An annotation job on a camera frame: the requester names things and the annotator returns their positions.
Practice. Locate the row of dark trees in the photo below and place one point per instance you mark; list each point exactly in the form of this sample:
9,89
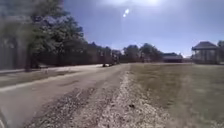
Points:
133,53

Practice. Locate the grey gravel road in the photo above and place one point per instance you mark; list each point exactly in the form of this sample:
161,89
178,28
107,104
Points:
83,96

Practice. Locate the pale paved path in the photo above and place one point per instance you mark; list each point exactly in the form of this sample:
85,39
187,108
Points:
56,68

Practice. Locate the low dark building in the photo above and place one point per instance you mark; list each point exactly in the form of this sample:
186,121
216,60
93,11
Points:
173,57

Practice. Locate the dry brown grass field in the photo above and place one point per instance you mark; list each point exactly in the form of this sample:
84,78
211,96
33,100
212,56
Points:
176,86

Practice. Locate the large leafy tree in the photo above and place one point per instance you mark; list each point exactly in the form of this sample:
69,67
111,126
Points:
50,33

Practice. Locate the dry grass strip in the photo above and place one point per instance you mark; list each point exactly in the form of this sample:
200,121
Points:
33,77

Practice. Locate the open pavilion with roof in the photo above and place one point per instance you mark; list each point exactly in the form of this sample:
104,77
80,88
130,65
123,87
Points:
205,53

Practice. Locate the grey building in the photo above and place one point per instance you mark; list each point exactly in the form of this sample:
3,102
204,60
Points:
10,50

